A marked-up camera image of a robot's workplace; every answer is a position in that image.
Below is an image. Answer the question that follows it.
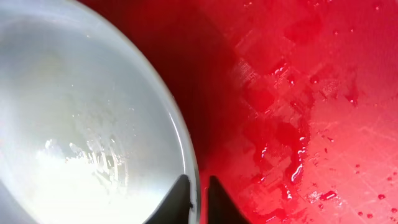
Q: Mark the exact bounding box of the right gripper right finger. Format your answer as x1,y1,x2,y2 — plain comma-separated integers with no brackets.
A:
207,175,249,224

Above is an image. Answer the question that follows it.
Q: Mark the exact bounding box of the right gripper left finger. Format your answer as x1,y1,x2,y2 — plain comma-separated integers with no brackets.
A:
145,174,193,224

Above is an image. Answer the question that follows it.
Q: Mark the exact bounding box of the light blue plate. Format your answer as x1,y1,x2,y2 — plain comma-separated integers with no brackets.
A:
1,1,201,223

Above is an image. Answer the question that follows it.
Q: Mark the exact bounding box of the red tray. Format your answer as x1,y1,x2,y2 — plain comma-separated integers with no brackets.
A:
87,0,397,223

